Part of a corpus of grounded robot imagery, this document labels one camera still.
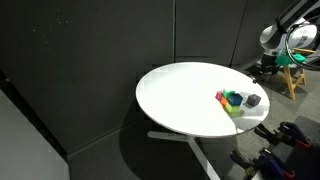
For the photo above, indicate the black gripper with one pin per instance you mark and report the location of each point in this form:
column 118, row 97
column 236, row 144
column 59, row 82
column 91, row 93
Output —
column 268, row 64

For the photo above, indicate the gray block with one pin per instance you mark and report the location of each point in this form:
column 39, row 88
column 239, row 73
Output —
column 253, row 100

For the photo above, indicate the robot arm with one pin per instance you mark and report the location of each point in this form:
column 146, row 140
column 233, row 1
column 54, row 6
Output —
column 290, row 30

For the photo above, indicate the blue block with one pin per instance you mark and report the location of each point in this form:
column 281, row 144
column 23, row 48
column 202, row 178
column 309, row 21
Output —
column 235, row 99

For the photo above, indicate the lime green block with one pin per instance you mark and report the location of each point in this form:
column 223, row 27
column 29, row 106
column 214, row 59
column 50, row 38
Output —
column 232, row 109

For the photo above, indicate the orange block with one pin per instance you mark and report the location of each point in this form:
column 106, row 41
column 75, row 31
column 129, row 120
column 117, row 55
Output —
column 223, row 101

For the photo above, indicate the magenta block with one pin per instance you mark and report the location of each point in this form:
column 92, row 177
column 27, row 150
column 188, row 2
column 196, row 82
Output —
column 218, row 95

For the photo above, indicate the wooden lounge chair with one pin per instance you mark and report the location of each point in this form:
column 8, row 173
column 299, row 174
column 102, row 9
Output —
column 284, row 74

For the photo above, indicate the upper blue spring clamp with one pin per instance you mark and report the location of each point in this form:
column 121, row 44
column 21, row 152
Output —
column 287, row 133

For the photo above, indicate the blue spring clamp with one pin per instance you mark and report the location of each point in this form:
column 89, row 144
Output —
column 266, row 167
column 287, row 133

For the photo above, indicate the round white table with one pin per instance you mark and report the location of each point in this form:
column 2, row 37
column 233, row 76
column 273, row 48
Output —
column 181, row 98

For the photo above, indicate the lower blue spring clamp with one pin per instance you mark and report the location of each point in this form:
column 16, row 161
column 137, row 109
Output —
column 266, row 167

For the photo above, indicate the white cabinet corner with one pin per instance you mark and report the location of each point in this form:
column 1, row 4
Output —
column 24, row 153

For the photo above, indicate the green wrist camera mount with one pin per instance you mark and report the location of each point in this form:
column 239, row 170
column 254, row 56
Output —
column 284, row 59

